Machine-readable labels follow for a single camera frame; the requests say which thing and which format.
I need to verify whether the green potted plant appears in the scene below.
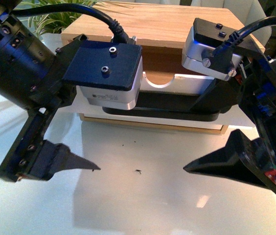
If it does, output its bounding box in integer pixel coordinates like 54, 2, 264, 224
16, 0, 103, 37

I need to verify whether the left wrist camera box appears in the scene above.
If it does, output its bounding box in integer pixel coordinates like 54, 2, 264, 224
63, 40, 143, 110

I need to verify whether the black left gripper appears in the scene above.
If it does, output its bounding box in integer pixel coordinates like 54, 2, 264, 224
0, 35, 100, 182

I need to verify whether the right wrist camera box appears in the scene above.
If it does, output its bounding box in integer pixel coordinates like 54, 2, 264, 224
181, 17, 243, 81

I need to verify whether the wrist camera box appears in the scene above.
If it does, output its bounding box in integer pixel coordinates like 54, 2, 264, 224
181, 17, 243, 81
63, 40, 143, 110

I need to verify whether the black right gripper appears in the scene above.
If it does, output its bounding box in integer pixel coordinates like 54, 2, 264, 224
183, 37, 276, 194

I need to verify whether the black camera cable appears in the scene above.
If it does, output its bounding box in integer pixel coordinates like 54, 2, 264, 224
5, 3, 135, 45
211, 16, 276, 71

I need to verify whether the black left camera cable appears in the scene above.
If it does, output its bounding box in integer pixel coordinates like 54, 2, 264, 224
5, 3, 135, 45

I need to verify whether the wooden drawer cabinet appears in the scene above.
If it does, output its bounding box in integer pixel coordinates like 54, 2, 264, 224
61, 2, 254, 134

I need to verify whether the black right camera cable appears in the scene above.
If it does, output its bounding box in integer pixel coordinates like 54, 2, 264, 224
211, 16, 276, 71

